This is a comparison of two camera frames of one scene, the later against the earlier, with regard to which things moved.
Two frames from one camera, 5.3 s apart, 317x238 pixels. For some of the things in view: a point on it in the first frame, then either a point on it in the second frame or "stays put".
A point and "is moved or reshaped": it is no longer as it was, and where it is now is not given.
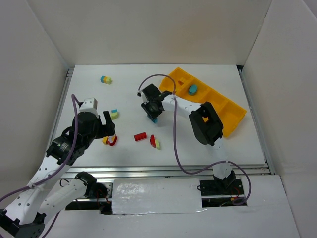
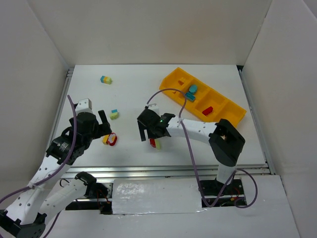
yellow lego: x=104 y=140 stays put
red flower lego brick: x=111 y=140 stays put
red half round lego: x=152 y=140 stays put
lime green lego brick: x=114 y=115 stays put
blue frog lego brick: x=192 y=89 stays put
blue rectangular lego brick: x=155 y=120 is moved or reshaped
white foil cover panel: x=178 y=196 stays put
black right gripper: x=148 y=113 → x=145 y=123
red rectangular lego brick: x=140 y=136 is moved or reshaped
